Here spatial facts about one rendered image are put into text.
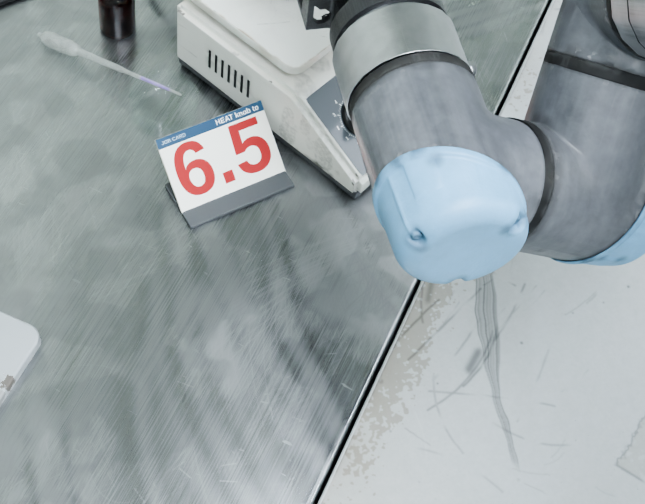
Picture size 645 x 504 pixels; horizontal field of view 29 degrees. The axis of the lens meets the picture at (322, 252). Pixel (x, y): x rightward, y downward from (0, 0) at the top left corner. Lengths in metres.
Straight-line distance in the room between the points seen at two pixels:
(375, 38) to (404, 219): 0.11
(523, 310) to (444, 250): 0.29
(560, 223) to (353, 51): 0.15
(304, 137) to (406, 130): 0.30
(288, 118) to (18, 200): 0.21
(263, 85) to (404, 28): 0.27
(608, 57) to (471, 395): 0.29
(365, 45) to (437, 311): 0.28
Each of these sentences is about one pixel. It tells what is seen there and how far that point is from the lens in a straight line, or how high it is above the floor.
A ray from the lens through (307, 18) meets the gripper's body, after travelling 0.82.
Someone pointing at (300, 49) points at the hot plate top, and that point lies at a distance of 0.95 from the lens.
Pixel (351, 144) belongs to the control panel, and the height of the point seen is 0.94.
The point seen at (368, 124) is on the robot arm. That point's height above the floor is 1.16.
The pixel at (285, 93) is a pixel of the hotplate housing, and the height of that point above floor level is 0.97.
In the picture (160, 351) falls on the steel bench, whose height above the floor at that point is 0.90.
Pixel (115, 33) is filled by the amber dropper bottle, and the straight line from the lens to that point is 1.06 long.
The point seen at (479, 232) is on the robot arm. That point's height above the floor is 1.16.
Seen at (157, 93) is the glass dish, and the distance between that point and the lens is 1.03.
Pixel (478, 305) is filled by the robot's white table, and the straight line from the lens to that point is 0.94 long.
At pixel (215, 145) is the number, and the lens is 0.96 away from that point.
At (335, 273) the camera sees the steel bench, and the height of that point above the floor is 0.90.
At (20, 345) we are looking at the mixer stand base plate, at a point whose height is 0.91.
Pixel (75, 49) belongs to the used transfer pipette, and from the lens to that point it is 1.05.
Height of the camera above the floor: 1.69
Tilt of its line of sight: 56 degrees down
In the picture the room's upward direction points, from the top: 10 degrees clockwise
